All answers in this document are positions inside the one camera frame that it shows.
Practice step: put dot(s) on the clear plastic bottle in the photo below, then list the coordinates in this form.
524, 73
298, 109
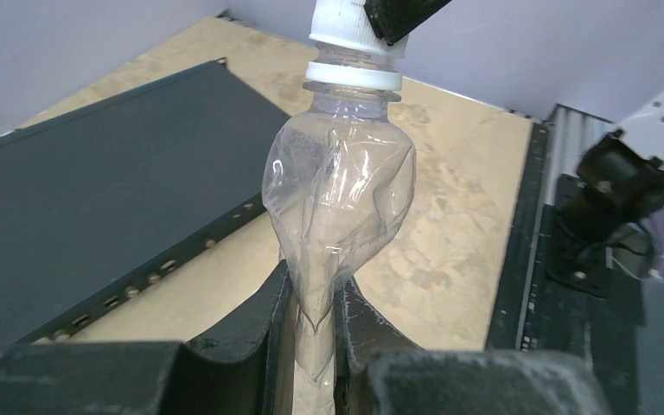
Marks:
339, 181

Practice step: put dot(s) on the black flat electronics box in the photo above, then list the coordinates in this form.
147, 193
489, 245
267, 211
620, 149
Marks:
99, 203

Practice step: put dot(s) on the blue white bottle cap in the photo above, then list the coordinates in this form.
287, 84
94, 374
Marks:
344, 23

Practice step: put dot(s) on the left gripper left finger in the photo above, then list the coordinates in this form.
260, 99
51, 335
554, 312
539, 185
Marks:
231, 368

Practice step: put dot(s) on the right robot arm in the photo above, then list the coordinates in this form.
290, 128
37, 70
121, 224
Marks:
619, 180

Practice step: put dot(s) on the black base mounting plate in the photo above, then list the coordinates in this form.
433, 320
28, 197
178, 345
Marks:
533, 312

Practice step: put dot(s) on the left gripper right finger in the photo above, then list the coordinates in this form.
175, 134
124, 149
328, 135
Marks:
381, 371

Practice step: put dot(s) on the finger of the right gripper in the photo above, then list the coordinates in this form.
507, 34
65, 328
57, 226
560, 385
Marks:
393, 20

